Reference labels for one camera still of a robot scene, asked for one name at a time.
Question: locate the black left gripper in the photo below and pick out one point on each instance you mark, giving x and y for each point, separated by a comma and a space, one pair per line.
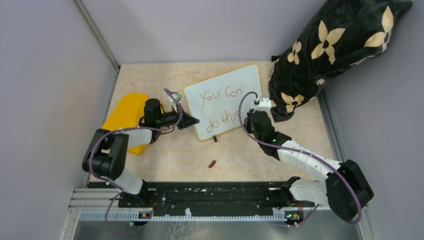
186, 120

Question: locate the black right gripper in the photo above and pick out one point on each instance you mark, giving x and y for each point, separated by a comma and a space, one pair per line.
248, 121

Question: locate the yellow framed whiteboard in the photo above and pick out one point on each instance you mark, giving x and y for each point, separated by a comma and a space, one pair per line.
215, 101

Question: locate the brown marker cap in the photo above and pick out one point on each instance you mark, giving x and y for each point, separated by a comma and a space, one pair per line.
212, 164

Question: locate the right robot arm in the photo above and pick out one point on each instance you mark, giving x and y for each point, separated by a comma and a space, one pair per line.
311, 162

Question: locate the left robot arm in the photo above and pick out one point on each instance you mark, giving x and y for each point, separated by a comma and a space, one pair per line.
105, 158

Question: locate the yellow cloth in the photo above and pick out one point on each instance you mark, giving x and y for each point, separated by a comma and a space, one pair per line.
127, 112

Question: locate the black floral pillow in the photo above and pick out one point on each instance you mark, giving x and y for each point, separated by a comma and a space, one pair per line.
342, 34

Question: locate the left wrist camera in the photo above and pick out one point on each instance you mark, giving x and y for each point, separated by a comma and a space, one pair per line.
175, 97

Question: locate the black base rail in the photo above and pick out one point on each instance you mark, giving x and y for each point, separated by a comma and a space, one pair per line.
214, 202

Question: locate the aluminium corner post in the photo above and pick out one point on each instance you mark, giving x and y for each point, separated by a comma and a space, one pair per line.
96, 33

